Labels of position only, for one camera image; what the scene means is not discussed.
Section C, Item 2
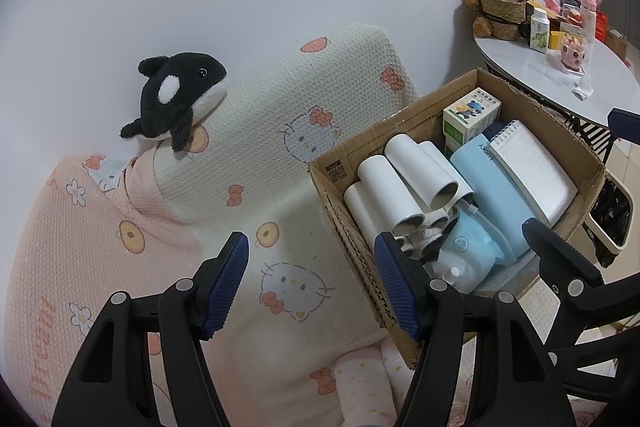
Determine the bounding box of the round white table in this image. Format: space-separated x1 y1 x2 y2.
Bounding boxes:
472 24 640 132

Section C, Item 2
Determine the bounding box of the blue white tissue pack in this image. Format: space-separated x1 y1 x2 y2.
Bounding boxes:
440 207 507 290

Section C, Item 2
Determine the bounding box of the white green bottle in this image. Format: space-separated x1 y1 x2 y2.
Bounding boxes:
529 7 551 54

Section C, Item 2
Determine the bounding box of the stack of white rolls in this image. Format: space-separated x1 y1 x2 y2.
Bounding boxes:
392 141 475 260

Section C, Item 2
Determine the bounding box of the black white orca plush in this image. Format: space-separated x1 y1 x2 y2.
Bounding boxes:
119 52 228 152

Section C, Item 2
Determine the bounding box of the pink cream cat print blanket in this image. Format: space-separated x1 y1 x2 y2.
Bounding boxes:
0 23 501 427

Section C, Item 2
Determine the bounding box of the white spiral notepad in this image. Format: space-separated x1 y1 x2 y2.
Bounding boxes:
489 119 578 228

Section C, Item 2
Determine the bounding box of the plain green white box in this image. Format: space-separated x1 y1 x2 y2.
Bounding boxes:
444 132 476 156

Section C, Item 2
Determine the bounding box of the white bin black bag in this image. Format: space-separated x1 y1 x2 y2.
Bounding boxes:
585 179 633 268

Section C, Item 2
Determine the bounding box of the pink toy figure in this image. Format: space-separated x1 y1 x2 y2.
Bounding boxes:
560 34 587 75

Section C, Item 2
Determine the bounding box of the pink bottle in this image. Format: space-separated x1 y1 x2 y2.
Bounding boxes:
580 0 601 40

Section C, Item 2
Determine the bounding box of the woven straw basket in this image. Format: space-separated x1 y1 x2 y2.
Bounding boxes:
479 0 527 42

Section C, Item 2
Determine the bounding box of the brown cardboard box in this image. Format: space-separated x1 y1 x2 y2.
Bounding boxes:
307 68 621 370

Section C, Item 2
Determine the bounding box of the green white cartoon box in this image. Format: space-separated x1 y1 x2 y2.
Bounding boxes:
442 88 502 135

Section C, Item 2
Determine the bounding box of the light blue case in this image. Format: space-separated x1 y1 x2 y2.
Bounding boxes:
450 134 536 265

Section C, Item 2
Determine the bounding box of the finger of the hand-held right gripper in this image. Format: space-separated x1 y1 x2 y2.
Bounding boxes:
520 217 640 383
607 108 640 140

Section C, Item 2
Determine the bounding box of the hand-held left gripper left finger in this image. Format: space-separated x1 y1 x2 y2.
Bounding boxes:
50 231 250 427

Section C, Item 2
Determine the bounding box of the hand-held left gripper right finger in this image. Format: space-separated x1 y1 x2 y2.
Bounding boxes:
373 231 576 427

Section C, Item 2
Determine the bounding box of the pink white dotted pillow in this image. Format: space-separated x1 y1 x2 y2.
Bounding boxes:
334 341 416 427

